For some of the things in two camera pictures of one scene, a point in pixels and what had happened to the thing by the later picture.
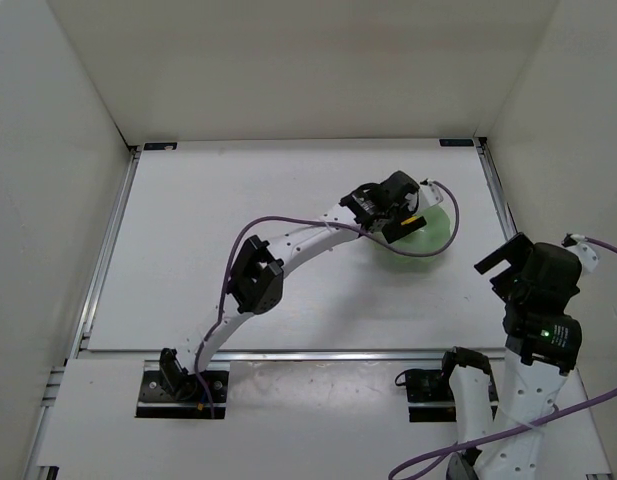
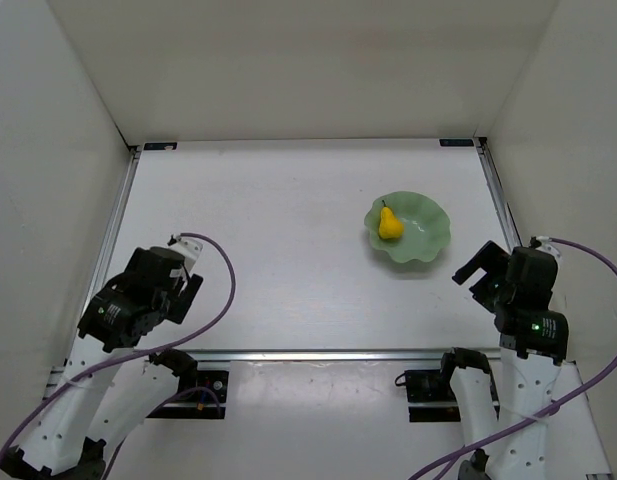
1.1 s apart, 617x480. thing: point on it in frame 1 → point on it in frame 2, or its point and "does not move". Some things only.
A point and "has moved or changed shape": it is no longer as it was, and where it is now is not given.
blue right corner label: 456,143 does not move
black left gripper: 395,220 → 186,295
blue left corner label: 160,146 does not move
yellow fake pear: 409,220 has moved or changed shape
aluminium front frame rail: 276,357 does not move
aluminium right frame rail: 495,186 does not move
